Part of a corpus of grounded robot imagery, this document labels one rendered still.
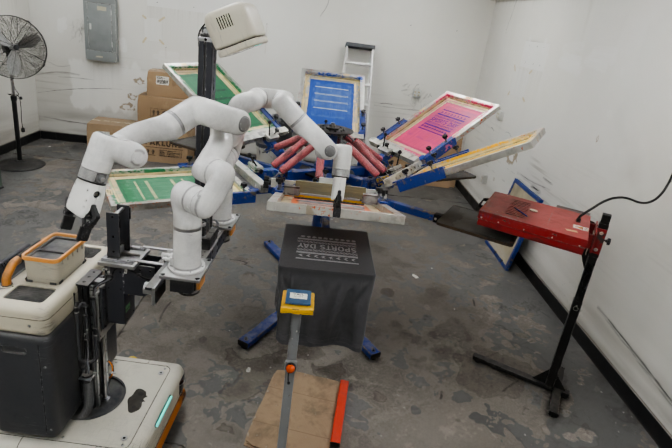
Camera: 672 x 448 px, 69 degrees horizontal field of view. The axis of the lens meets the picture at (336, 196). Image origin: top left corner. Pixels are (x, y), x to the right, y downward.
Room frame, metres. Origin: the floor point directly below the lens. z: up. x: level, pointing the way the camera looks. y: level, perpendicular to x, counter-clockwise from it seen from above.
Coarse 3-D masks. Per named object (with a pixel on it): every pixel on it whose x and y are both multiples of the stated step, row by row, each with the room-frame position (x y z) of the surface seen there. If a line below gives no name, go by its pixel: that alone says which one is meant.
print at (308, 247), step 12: (300, 240) 2.23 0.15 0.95; (312, 240) 2.24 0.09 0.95; (324, 240) 2.26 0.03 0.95; (336, 240) 2.28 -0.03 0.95; (348, 240) 2.30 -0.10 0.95; (300, 252) 2.09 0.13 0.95; (312, 252) 2.11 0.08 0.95; (324, 252) 2.13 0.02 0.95; (336, 252) 2.15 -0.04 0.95; (348, 252) 2.16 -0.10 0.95
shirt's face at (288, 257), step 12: (288, 228) 2.35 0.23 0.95; (300, 228) 2.37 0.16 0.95; (312, 228) 2.39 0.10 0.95; (324, 228) 2.41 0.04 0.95; (288, 240) 2.21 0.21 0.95; (360, 240) 2.32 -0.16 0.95; (288, 252) 2.08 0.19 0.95; (360, 252) 2.18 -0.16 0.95; (288, 264) 1.96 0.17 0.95; (300, 264) 1.98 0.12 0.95; (312, 264) 1.99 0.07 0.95; (324, 264) 2.01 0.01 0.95; (336, 264) 2.02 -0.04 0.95; (348, 264) 2.04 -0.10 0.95; (360, 264) 2.05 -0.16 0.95; (372, 264) 2.07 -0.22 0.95
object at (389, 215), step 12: (276, 192) 2.34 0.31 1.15; (276, 204) 1.87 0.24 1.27; (288, 204) 1.88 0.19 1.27; (300, 204) 1.89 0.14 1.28; (372, 204) 2.62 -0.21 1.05; (384, 204) 2.36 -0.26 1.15; (348, 216) 1.89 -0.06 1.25; (360, 216) 1.89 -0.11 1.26; (372, 216) 1.90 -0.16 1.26; (384, 216) 1.90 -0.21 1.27; (396, 216) 1.91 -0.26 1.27
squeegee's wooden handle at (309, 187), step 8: (296, 184) 2.45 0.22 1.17; (304, 184) 2.45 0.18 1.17; (312, 184) 2.46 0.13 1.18; (320, 184) 2.46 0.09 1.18; (328, 184) 2.47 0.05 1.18; (304, 192) 2.44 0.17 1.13; (312, 192) 2.45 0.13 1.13; (320, 192) 2.45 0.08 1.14; (328, 192) 2.46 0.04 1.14; (352, 192) 2.47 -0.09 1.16; (360, 192) 2.47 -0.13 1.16; (360, 200) 2.46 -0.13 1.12
